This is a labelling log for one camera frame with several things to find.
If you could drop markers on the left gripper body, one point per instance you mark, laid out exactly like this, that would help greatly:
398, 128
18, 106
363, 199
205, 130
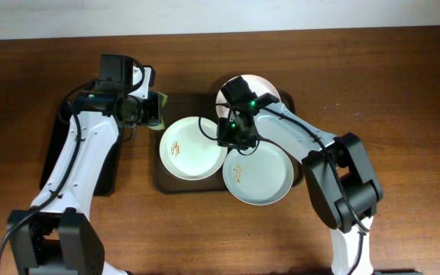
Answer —
153, 109

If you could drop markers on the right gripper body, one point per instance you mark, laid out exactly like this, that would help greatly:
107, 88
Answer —
236, 140

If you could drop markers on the green yellow sponge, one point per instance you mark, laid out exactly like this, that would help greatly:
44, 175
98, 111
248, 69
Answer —
159, 100

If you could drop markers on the pale blue plate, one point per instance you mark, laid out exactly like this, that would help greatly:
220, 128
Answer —
262, 177

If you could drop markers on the white plate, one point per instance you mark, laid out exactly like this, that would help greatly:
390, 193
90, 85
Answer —
187, 153
256, 84

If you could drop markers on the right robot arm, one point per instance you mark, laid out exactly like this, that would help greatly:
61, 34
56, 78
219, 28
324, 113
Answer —
343, 187

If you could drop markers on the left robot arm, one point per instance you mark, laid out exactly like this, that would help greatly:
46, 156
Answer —
55, 236

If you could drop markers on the brown plastic serving tray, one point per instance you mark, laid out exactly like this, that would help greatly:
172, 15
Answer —
180, 106

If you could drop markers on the black rectangular tray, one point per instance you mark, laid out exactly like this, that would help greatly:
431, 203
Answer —
106, 181

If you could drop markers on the white plate top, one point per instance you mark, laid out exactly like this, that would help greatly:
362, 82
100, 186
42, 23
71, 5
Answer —
256, 84

